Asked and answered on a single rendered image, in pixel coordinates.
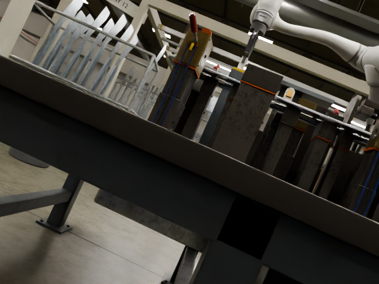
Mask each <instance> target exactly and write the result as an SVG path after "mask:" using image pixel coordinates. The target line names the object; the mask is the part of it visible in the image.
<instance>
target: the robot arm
mask: <svg viewBox="0 0 379 284"><path fill-rule="evenodd" d="M282 2H283V0H259V1H258V3H257V4H256V5H255V6H254V8H253V10H252V12H251V14H250V23H251V27H250V32H251V35H250V38H249V41H248V44H247V46H246V49H245V51H244V54H242V58H241V60H240V62H239V64H238V66H237V68H239V69H241V70H244V67H245V65H246V62H247V61H248V60H249V56H250V54H251V53H252V51H253V48H254V47H255V44H256V43H257V42H258V38H259V37H263V36H264V34H265V32H266V31H267V30H276V31H278V32H280V33H284V34H287V35H289V36H294V37H298V38H302V39H306V40H309V41H313V42H317V43H321V44H323V45H325V46H328V47H329V48H331V49H332V50H333V51H335V52H336V53H337V54H338V55H340V57H342V58H343V59H344V61H346V62H347V63H349V64H350V65H351V66H353V67H354V68H355V69H357V70H359V71H361V72H363V73H365V76H366V81H367V84H368V85H369V97H368V99H369V100H372V101H374V102H377V103H379V46H376V47H367V46H364V45H361V44H360V43H357V42H354V41H351V40H349V39H346V38H343V37H340V36H338V35H336V34H333V33H330V32H326V31H323V30H319V29H313V28H307V27H303V26H298V25H292V24H289V23H286V22H284V21H283V20H282V19H281V18H280V17H279V13H278V11H279V9H280V6H281V4H282ZM373 122H374V119H371V118H368V119H367V120H366V125H368V124H370V125H372V124H373Z"/></svg>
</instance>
